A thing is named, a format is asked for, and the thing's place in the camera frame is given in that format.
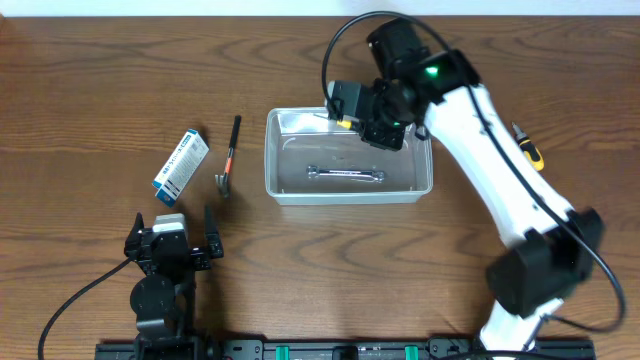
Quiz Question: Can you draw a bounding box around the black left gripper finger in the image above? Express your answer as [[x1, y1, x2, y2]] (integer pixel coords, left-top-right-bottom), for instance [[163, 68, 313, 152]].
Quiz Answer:
[[204, 206, 224, 259], [127, 212, 144, 245]]

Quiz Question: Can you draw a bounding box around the black yellow slim screwdriver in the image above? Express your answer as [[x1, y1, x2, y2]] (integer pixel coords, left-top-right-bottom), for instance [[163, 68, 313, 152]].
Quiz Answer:
[[313, 113, 353, 132]]

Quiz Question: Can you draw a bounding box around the small hammer black handle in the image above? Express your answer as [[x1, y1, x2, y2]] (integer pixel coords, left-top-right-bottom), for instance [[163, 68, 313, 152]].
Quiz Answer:
[[215, 115, 242, 198]]

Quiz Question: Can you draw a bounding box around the chrome double-ended wrench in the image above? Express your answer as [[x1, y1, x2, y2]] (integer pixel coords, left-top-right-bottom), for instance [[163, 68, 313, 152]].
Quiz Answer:
[[306, 165, 386, 183]]

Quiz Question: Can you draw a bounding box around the stubby yellow black screwdriver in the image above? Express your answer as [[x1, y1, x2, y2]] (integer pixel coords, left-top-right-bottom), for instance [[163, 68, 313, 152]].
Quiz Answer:
[[511, 122, 545, 171]]

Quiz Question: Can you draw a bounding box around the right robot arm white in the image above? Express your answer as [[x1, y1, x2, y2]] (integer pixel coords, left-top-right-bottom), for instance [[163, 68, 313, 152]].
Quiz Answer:
[[331, 14, 604, 359]]

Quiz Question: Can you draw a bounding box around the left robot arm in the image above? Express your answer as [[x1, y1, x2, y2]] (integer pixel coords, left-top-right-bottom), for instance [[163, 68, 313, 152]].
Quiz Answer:
[[124, 207, 224, 359]]

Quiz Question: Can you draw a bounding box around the clear plastic storage container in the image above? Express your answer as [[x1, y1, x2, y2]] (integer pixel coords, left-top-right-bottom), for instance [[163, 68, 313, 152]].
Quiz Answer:
[[264, 107, 433, 205]]

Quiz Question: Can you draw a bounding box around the white blue screwdriver box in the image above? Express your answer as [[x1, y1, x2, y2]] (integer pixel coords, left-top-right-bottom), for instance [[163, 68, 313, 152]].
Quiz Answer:
[[152, 129, 209, 207]]

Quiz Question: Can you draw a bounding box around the black mounting rail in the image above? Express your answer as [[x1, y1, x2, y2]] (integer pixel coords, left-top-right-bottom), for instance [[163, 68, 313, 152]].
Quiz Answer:
[[94, 337, 597, 360]]

